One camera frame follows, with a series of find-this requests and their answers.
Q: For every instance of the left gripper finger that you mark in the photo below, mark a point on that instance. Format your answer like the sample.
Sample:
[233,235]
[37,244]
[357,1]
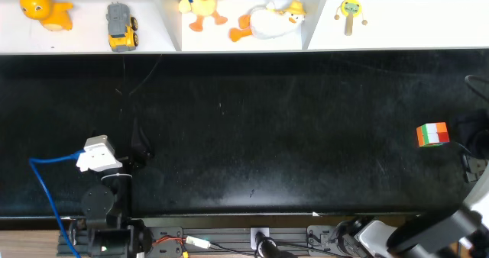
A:
[140,143]
[92,132]

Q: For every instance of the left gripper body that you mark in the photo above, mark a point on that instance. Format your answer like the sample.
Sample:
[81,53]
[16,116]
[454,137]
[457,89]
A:
[125,163]

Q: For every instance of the grey and yellow toy truck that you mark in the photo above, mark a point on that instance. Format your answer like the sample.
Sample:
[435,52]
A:
[120,29]

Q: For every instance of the yellow rattle drum toy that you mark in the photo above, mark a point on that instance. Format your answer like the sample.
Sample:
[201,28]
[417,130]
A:
[350,9]

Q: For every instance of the many-coloured puzzle cube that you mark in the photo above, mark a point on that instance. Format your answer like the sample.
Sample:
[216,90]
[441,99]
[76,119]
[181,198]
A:
[432,134]

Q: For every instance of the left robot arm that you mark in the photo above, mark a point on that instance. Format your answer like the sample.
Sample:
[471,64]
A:
[97,202]

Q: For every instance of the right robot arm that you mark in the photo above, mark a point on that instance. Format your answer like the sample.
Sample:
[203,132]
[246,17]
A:
[420,235]

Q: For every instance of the yellow rubber duck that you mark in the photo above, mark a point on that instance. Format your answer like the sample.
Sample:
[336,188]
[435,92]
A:
[42,10]

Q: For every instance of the white plush duck yellow hat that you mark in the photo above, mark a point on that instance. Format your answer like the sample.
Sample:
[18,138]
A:
[269,23]

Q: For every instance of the white shelf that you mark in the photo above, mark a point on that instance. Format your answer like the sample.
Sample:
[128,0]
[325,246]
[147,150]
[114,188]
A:
[420,29]

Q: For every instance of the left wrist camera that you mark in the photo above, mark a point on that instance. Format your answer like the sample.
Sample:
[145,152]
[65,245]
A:
[97,155]

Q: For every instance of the mounting rail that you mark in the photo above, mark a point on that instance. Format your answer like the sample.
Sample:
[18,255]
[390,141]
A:
[229,240]

